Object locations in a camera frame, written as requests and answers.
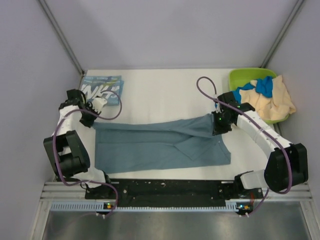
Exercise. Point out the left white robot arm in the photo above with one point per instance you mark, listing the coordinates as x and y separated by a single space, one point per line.
66 152

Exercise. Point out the bright blue t shirt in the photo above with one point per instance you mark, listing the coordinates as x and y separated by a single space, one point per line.
254 89

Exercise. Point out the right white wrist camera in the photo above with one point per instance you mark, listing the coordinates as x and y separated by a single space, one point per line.
217 106

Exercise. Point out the aluminium corner post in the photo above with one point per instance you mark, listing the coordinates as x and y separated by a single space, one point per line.
298 6
61 36

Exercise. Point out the right aluminium corner post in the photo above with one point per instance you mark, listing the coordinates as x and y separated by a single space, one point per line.
298 6

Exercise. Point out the light blue cable duct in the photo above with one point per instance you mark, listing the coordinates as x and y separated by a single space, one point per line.
105 206

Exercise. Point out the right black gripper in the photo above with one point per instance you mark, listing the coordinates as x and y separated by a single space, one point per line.
217 130

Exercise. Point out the cream yellow t shirt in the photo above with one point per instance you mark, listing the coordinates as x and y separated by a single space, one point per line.
277 108

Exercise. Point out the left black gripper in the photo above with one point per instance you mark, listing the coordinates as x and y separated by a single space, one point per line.
89 123

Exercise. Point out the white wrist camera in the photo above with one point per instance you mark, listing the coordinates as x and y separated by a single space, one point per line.
217 106
98 103

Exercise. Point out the left aluminium corner post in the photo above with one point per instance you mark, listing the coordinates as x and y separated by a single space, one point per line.
61 36

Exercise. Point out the grey-blue t shirt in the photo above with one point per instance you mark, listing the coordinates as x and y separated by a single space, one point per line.
183 143

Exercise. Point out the green plastic basket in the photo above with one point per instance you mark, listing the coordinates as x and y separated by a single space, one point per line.
240 77

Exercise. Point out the folded printed blue t shirt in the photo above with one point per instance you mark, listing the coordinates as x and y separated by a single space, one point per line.
103 86

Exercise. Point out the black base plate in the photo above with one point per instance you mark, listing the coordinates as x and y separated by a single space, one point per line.
179 193

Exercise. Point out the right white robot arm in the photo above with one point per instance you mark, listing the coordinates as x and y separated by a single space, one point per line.
287 163

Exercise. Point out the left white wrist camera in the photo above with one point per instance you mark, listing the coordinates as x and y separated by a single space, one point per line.
98 103

